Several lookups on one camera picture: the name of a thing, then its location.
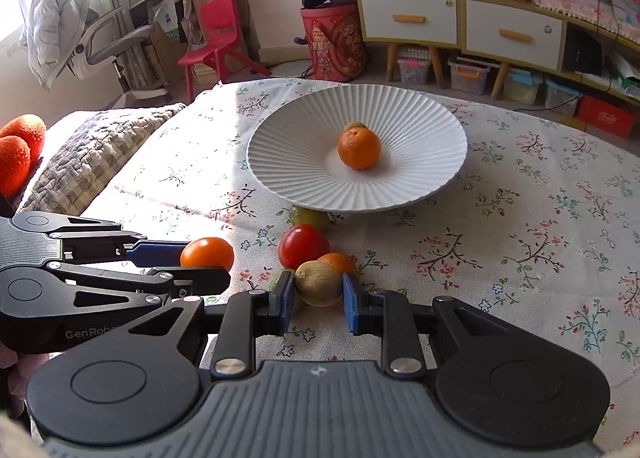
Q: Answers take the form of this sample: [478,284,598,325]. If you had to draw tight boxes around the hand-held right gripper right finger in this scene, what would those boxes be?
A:
[342,274,506,377]

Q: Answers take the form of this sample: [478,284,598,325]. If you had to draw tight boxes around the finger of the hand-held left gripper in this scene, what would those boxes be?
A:
[46,264,232,312]
[54,216,187,267]

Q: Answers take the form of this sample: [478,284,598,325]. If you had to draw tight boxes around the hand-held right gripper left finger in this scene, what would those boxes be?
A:
[132,272,296,377]

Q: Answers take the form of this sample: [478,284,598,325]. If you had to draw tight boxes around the brown kiwi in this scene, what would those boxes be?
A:
[294,260,346,308]

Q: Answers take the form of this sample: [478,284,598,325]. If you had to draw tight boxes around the orange tomato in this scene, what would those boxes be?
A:
[180,237,235,272]

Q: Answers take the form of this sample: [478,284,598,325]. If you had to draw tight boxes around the white ribbed plate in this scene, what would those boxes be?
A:
[246,84,469,214]

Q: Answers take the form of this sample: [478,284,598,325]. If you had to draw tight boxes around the small orange tangerine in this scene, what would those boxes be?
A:
[317,252,360,280]

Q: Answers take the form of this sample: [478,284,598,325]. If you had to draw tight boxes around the red tomato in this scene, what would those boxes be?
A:
[278,224,331,270]

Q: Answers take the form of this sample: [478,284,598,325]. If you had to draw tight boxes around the orange plush toy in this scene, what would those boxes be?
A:
[0,136,32,200]
[0,114,47,159]

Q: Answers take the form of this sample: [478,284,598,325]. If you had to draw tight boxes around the grey checked pillow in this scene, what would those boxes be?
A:
[16,102,187,217]

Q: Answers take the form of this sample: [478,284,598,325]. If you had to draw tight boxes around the grey office chair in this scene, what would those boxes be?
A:
[67,5,157,91]

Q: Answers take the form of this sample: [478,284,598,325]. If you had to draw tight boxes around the white jacket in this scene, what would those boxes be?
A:
[19,0,92,91]

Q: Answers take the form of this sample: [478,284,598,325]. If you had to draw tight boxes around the red plastic chair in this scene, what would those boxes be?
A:
[177,0,274,103]

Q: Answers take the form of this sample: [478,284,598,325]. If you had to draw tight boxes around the red patterned bin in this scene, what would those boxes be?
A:
[299,4,372,84]

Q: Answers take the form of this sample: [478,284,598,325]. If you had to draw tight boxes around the clear storage box blue lid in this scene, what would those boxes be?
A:
[503,68,544,105]

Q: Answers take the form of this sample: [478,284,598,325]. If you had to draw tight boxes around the white and wood cabinet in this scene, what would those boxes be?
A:
[346,0,640,106]

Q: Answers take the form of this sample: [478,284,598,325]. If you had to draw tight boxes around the red cardboard box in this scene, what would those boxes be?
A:
[576,95,637,140]

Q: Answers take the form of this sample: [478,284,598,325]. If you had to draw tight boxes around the black device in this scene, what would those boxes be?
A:
[563,30,604,77]

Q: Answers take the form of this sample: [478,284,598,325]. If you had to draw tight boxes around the pink lace cloth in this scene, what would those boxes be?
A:
[529,0,640,41]

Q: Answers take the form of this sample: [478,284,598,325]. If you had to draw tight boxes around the clear storage box orange handles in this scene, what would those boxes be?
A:
[448,57,492,95]

